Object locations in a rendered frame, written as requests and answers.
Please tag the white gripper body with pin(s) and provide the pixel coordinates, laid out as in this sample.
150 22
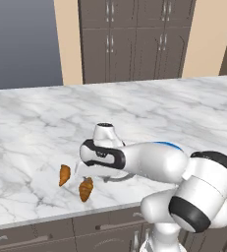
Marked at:
83 169

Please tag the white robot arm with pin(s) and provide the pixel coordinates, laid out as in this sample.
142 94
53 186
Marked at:
157 160

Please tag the brown croissant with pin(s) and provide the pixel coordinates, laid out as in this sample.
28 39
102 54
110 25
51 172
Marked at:
85 190
64 174

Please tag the brown drawer front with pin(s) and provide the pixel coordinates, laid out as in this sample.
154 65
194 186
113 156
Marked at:
108 220
29 234

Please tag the brown cupboard door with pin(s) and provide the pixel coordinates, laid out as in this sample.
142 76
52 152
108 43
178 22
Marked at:
105 241

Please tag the tall brown cupboard run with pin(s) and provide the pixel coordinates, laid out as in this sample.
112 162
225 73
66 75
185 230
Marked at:
134 39

